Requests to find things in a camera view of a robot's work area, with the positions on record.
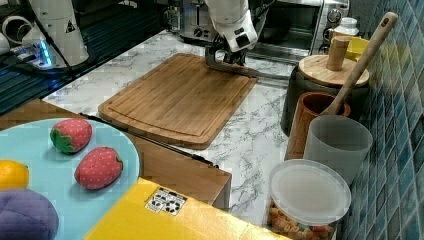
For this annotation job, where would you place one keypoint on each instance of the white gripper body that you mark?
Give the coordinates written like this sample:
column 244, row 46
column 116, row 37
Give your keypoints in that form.
column 238, row 31

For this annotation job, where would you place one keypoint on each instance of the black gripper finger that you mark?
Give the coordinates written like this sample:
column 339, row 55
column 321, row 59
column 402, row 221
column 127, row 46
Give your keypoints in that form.
column 240, row 57
column 228, row 57

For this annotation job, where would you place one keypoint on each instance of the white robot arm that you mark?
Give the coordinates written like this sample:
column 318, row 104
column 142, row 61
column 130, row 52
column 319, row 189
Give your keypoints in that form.
column 231, row 6

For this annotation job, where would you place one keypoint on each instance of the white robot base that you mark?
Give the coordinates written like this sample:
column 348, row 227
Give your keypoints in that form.
column 55, row 38

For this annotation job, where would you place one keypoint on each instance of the black pan in oven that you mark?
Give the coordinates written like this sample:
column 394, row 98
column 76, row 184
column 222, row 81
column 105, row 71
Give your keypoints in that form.
column 275, row 29

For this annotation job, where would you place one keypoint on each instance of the silver toaster oven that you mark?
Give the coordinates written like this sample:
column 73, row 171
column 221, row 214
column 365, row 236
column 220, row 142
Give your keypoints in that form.
column 311, row 22

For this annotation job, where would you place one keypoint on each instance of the silver toaster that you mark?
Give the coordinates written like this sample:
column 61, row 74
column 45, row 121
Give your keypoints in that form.
column 196, row 22

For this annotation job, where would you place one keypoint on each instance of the bamboo cutting board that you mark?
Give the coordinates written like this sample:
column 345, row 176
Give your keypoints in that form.
column 182, row 102

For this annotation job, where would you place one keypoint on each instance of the wooden utensil holder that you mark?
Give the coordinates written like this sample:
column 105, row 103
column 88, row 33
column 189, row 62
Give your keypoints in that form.
column 309, row 106

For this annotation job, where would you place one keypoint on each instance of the black canister with wooden lid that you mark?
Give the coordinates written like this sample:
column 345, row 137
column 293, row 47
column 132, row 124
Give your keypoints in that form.
column 312, row 75

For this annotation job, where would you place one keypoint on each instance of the white lidded jar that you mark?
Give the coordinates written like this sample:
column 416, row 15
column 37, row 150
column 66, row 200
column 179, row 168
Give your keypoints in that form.
column 347, row 27

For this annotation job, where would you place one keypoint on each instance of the yellow container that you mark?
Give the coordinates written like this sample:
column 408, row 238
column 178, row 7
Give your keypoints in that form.
column 356, row 48

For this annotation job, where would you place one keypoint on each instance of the grey plastic cup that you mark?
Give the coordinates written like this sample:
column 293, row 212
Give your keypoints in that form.
column 338, row 142

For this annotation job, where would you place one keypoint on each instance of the wooden spoon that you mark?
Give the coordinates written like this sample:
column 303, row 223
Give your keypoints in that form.
column 338, row 49

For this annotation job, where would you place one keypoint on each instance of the clear jar with cereal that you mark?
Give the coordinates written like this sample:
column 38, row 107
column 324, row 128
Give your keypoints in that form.
column 307, row 200

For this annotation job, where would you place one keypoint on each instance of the lower plush strawberry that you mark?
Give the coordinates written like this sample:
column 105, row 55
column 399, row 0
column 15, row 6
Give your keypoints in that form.
column 99, row 168

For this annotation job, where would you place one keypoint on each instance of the plush strawberry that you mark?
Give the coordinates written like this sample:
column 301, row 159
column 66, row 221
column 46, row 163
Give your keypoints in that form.
column 71, row 135
column 99, row 168

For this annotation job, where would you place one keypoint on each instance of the yellow box with sticker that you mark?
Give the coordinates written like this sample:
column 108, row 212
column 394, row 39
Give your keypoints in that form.
column 148, row 211

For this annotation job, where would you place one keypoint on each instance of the upper plush strawberry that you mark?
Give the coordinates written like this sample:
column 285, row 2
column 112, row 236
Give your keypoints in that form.
column 71, row 135

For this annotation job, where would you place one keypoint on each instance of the light blue plate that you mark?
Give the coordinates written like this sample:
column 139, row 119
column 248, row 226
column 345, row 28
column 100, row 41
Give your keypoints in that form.
column 52, row 172

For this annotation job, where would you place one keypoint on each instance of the yellow plush lemon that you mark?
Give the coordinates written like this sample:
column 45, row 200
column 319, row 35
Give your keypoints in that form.
column 13, row 174

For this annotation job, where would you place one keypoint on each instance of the purple plush fruit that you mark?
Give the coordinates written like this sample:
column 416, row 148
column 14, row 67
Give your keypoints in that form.
column 27, row 215

